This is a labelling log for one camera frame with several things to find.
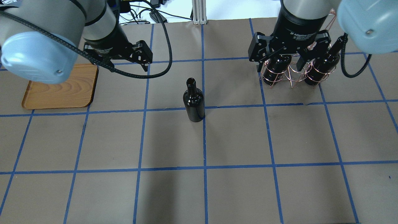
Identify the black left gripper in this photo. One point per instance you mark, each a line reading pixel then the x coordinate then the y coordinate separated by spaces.
pixel 109 41

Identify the dark wine bottle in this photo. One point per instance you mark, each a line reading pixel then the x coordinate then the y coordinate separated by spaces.
pixel 194 101
pixel 274 69

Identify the dark wine bottle in basket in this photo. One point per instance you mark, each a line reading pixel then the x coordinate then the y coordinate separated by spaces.
pixel 274 69

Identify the wooden tray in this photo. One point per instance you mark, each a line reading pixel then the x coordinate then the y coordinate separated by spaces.
pixel 76 92

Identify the copper wire bottle basket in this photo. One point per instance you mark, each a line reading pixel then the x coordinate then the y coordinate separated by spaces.
pixel 294 76

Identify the aluminium frame post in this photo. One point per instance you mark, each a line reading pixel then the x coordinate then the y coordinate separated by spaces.
pixel 199 12

